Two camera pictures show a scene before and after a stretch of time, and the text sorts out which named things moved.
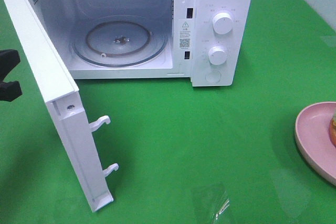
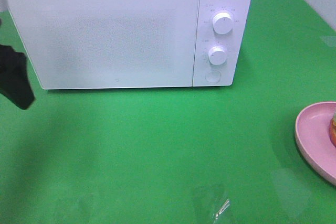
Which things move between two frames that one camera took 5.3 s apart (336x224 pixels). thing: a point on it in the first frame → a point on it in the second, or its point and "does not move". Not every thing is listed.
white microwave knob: x=217 y=55 does not move
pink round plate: x=312 y=136 does not move
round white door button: x=213 y=76 does not move
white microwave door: x=62 y=94 → x=109 y=37
